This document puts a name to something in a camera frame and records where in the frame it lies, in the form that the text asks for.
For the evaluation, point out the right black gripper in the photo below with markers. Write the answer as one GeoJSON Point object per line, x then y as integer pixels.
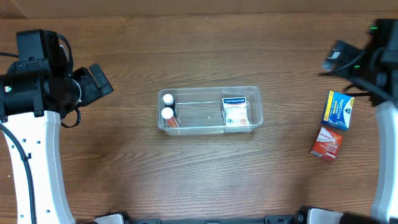
{"type": "Point", "coordinates": [344, 50]}

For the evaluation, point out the orange Redoxon tube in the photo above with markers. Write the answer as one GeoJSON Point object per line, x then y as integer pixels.
{"type": "Point", "coordinates": [167, 113]}

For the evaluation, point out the red medicine box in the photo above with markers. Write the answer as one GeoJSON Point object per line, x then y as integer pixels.
{"type": "Point", "coordinates": [326, 144]}

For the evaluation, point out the dark bottle white cap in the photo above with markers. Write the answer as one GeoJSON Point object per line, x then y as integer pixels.
{"type": "Point", "coordinates": [169, 101]}

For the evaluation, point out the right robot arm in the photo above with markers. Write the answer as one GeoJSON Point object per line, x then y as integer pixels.
{"type": "Point", "coordinates": [373, 70]}

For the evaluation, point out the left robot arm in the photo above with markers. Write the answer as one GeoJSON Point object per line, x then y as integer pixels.
{"type": "Point", "coordinates": [38, 91]}

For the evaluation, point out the clear plastic container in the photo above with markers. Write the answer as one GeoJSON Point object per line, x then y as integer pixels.
{"type": "Point", "coordinates": [200, 111]}

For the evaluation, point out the blue VapoDrops box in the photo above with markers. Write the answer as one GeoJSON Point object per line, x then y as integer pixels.
{"type": "Point", "coordinates": [337, 110]}

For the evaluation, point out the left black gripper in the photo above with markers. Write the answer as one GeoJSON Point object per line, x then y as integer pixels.
{"type": "Point", "coordinates": [90, 86]}

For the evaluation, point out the white Hansaplast plaster box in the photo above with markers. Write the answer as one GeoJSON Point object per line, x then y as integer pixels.
{"type": "Point", "coordinates": [235, 111]}

